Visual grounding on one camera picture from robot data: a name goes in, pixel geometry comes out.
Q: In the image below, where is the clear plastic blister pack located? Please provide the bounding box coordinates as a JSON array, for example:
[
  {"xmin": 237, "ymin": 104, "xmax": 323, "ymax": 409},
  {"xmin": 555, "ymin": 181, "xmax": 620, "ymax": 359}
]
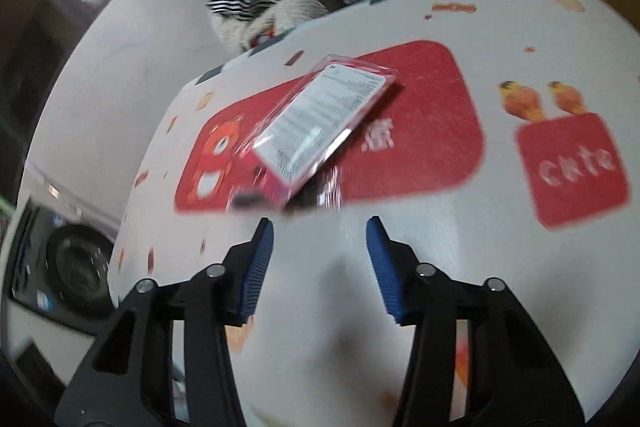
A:
[{"xmin": 228, "ymin": 55, "xmax": 397, "ymax": 209}]

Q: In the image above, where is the washing machine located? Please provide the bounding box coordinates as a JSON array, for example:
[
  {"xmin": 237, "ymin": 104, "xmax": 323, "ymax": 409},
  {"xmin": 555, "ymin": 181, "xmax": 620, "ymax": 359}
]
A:
[{"xmin": 3, "ymin": 200, "xmax": 114, "ymax": 335}]

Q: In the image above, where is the patterned table mat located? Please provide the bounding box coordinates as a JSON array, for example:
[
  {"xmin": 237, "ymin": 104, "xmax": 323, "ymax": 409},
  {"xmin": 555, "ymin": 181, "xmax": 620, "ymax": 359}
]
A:
[{"xmin": 110, "ymin": 0, "xmax": 639, "ymax": 426}]

